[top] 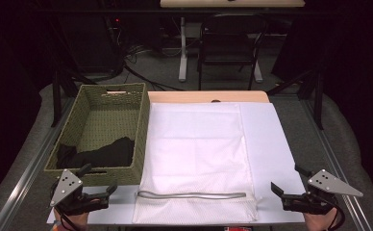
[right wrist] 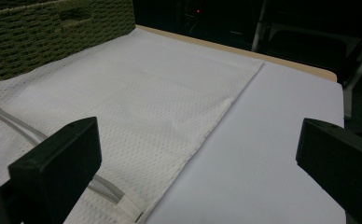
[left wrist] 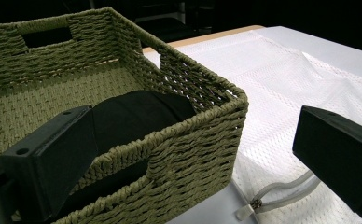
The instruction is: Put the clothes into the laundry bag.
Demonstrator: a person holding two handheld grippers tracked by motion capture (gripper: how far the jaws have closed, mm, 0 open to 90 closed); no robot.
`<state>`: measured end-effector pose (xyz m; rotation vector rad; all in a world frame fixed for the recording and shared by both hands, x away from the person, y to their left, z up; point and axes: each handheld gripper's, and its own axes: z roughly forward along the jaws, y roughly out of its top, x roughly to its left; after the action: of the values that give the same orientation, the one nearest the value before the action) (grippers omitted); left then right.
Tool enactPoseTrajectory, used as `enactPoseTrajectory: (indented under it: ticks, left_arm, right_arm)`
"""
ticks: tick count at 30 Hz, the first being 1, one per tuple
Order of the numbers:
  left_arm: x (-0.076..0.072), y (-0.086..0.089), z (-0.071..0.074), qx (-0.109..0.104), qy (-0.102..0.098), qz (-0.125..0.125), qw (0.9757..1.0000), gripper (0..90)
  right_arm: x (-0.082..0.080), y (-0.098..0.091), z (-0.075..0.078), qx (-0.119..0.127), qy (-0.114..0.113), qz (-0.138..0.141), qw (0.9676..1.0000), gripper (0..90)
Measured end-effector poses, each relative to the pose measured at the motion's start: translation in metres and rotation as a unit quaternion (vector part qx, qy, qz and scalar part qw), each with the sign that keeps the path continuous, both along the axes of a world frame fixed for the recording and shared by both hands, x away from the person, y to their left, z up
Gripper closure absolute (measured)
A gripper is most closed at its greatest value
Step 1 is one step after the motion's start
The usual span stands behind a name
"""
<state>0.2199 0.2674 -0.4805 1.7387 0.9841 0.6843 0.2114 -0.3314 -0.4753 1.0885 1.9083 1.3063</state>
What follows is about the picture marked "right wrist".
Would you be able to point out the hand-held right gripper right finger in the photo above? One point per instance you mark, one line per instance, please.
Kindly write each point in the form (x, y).
(344, 161)

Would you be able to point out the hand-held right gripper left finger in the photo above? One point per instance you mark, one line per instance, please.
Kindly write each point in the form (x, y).
(54, 161)

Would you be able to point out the white and black mesh garment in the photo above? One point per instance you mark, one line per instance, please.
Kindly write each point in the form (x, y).
(138, 109)

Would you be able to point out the white board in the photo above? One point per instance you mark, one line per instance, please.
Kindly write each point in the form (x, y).
(263, 155)

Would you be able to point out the black folding chair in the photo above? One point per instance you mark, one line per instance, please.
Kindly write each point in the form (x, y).
(306, 46)

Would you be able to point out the green woven basket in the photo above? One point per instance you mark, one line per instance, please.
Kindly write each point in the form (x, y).
(45, 37)

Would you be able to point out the black equipment with red light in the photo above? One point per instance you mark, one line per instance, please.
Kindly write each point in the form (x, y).
(194, 18)

